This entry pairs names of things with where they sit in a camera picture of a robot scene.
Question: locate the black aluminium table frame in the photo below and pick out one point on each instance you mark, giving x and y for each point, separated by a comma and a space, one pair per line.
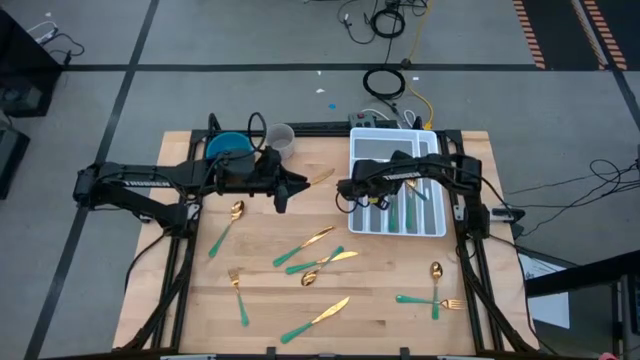
325, 127

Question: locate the black box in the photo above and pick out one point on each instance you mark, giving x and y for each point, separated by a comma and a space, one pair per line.
10, 160

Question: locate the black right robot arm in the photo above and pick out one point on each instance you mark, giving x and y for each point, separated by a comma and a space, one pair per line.
430, 172

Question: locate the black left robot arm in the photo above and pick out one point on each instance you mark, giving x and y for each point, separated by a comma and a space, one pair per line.
150, 182

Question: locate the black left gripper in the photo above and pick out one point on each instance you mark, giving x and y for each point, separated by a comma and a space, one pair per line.
245, 175

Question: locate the blue bowl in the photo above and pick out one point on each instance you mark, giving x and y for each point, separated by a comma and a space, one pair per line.
227, 145

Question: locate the grey power strip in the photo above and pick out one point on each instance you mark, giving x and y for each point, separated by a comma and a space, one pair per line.
367, 120

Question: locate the grey patterned mug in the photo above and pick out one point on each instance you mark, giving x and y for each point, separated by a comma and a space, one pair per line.
282, 137

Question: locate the white cutlery organizer tray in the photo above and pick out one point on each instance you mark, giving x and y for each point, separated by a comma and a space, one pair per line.
380, 146

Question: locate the black cabinet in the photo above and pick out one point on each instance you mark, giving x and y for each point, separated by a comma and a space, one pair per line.
20, 65

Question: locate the white paper sheet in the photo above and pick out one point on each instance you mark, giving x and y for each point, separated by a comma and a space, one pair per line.
550, 312

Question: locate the black round plug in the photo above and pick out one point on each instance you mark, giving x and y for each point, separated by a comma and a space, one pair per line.
405, 63

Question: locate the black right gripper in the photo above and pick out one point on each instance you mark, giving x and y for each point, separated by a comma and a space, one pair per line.
362, 180

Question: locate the black side table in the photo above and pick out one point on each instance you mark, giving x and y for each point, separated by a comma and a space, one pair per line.
575, 275

